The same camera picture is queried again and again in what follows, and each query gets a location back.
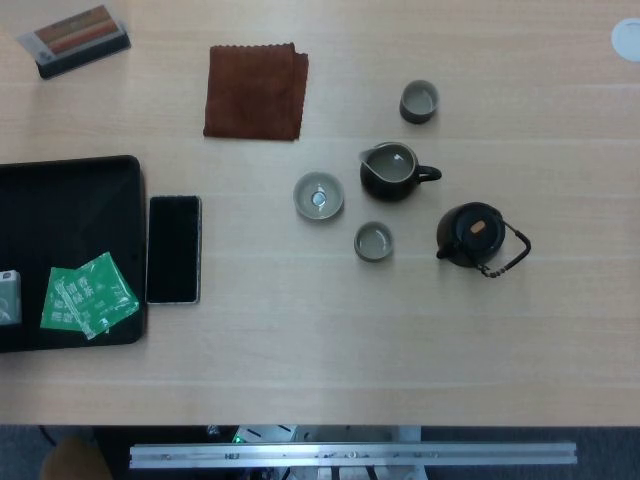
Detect black cast iron teapot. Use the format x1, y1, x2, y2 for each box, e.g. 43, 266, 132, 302
435, 201, 532, 279

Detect grey ceramic tea strainer bowl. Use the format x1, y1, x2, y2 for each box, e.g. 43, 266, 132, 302
292, 171, 346, 222

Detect dark teacup beige inside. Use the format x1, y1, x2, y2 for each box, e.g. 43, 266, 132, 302
398, 79, 441, 125
353, 220, 395, 263

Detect black smartphone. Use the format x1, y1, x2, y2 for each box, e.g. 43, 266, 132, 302
144, 194, 203, 306

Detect brown folded cloth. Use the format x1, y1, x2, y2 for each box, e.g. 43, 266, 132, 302
202, 42, 310, 143

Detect green tea packet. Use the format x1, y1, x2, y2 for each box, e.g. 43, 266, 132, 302
54, 251, 140, 341
39, 267, 86, 332

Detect black rectangular tray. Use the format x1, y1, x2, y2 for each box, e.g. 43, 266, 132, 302
0, 154, 149, 354

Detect brown rounded seat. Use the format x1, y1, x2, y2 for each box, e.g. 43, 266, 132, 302
39, 436, 114, 480

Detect black ceramic pitcher with handle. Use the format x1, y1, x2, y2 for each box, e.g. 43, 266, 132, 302
358, 141, 443, 203

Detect aluminium profile rail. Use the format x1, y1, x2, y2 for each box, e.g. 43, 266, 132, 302
128, 440, 578, 470

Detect grey round cable grommet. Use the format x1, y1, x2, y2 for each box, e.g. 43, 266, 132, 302
610, 18, 640, 62

